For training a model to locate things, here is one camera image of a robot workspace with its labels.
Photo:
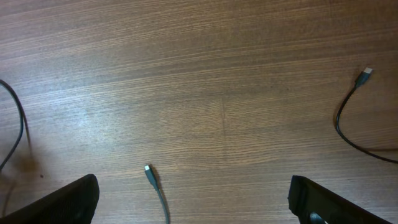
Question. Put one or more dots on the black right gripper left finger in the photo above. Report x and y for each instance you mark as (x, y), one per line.
(73, 203)

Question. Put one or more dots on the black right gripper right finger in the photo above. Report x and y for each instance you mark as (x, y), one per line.
(312, 203)

